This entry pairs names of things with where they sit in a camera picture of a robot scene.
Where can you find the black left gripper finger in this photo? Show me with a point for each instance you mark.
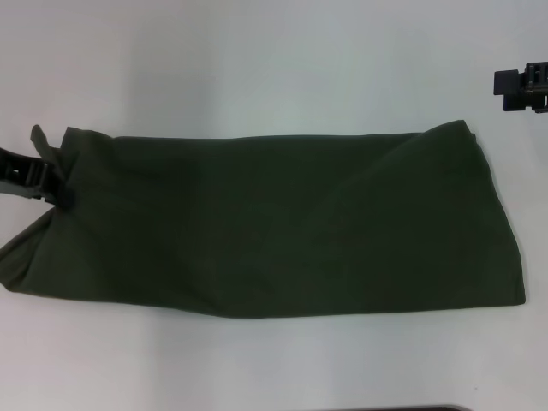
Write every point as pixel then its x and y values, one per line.
pixel 23 192
pixel 38 175

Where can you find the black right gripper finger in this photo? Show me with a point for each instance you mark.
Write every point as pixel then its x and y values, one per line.
pixel 526 103
pixel 520 79

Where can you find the dark green FREE t-shirt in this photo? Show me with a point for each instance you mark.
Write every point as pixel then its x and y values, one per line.
pixel 278 222

